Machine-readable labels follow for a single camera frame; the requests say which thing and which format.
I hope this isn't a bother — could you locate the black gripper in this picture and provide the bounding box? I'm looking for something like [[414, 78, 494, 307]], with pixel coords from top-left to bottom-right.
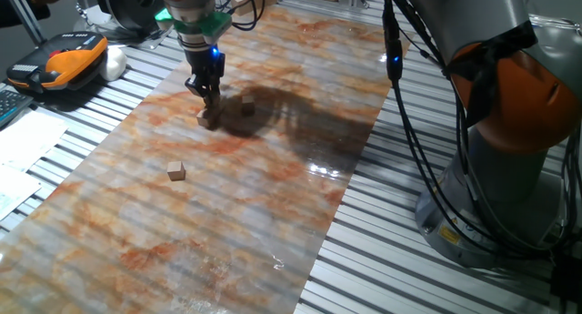
[[183, 44, 227, 111]]

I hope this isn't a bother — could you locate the black sleeved forearm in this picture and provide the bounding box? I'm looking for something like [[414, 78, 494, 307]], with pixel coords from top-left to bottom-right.
[[0, 0, 52, 28]]

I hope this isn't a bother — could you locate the white rounded object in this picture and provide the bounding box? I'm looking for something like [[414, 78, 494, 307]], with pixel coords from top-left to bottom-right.
[[98, 45, 128, 82]]

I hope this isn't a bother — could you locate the small brown cardboard box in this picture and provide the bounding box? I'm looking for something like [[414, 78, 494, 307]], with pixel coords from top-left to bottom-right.
[[229, 0, 278, 17]]

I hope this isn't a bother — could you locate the black round drum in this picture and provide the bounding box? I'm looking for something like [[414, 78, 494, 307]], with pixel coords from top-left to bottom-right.
[[94, 0, 167, 33]]

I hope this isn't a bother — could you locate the orange and black teach pendant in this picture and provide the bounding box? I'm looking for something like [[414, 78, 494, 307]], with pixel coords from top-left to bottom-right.
[[5, 30, 109, 95]]

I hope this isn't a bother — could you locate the orange marble pattern sheet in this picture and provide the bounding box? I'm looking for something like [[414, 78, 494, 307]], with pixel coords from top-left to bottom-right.
[[0, 4, 410, 314]]

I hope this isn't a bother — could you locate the blank white paper sheet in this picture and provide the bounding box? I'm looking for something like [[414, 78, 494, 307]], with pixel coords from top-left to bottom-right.
[[0, 109, 69, 172]]

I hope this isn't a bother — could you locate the black keyboard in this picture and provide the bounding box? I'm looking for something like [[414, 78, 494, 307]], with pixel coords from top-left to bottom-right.
[[0, 88, 35, 129]]

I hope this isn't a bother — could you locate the grey aluminium bar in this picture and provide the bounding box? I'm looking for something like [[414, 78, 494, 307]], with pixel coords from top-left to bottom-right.
[[2, 0, 47, 46]]

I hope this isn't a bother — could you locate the white paper with print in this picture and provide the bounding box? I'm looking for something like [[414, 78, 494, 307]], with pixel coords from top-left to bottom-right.
[[0, 164, 43, 222]]

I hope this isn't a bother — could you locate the green gripper mount plate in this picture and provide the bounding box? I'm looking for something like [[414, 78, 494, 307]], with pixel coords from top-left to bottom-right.
[[154, 7, 234, 46]]

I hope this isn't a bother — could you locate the grey metal base plate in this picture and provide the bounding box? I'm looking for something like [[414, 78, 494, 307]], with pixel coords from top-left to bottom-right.
[[75, 6, 181, 51]]

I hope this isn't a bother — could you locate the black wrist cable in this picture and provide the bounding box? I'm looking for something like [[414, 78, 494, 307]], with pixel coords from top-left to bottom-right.
[[217, 0, 267, 32]]

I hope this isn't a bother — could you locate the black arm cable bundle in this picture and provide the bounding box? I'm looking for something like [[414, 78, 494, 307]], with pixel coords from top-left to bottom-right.
[[380, 0, 582, 260]]

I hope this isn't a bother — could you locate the black strap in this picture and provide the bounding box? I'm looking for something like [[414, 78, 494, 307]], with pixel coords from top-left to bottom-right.
[[444, 20, 539, 129]]

